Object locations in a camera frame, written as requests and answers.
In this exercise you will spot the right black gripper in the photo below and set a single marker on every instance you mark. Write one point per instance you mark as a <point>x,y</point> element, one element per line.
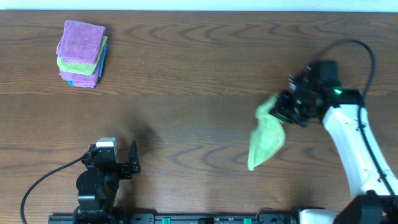
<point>280,109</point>

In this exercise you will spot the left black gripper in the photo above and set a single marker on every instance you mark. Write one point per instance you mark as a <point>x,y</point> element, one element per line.
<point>123,170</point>

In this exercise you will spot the light green microfiber cloth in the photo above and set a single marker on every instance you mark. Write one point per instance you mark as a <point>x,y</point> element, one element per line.
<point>268,137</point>

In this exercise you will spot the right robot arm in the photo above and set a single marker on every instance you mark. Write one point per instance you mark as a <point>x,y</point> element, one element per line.
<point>372,183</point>

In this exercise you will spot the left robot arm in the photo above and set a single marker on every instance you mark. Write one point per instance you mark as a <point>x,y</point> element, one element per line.
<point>98,185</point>

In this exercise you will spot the lower purple folded cloth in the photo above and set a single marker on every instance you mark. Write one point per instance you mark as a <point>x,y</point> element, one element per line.
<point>80,73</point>

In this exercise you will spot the purple folded cloth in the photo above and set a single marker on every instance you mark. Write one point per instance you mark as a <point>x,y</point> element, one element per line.
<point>80,42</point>
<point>80,73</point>

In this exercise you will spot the blue folded cloth at bottom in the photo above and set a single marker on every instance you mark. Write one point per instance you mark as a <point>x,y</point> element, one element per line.
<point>91,81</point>

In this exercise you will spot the green folded cloth in stack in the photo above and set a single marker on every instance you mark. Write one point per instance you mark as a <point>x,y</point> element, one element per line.
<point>82,68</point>

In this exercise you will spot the top purple folded cloth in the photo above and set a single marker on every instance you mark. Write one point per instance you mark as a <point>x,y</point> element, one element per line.
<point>80,42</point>

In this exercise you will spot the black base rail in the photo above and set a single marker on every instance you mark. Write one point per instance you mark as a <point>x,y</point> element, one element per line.
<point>148,218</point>

